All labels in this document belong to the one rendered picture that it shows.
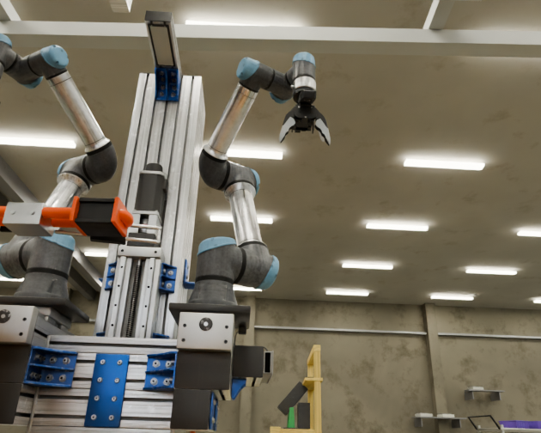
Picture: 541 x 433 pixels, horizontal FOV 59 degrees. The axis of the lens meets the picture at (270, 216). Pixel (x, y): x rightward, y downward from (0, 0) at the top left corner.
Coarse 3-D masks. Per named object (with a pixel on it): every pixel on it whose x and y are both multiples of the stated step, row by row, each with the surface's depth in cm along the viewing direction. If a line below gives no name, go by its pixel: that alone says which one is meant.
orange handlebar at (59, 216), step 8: (0, 208) 89; (48, 208) 89; (56, 208) 89; (64, 208) 89; (0, 216) 89; (48, 216) 89; (56, 216) 89; (64, 216) 89; (120, 216) 89; (128, 216) 90; (0, 224) 93; (56, 224) 92; (64, 224) 92; (72, 224) 92; (128, 224) 91
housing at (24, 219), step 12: (12, 204) 89; (24, 204) 89; (36, 204) 89; (12, 216) 88; (24, 216) 88; (36, 216) 88; (12, 228) 89; (24, 228) 89; (36, 228) 89; (48, 228) 91
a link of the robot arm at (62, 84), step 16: (48, 48) 153; (32, 64) 156; (48, 64) 155; (64, 64) 156; (48, 80) 158; (64, 80) 158; (64, 96) 160; (80, 96) 163; (80, 112) 163; (80, 128) 165; (96, 128) 167; (96, 144) 168; (96, 160) 169; (112, 160) 172; (96, 176) 172; (112, 176) 178
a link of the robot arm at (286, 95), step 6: (276, 72) 161; (276, 78) 161; (282, 78) 162; (276, 84) 161; (282, 84) 162; (288, 84) 161; (270, 90) 163; (276, 90) 163; (282, 90) 163; (288, 90) 163; (270, 96) 169; (276, 96) 167; (282, 96) 166; (288, 96) 166; (282, 102) 169
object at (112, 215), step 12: (72, 204) 88; (84, 204) 89; (96, 204) 89; (108, 204) 89; (120, 204) 89; (72, 216) 87; (84, 216) 88; (96, 216) 88; (108, 216) 88; (84, 228) 89; (96, 228) 89; (108, 228) 89; (120, 228) 89
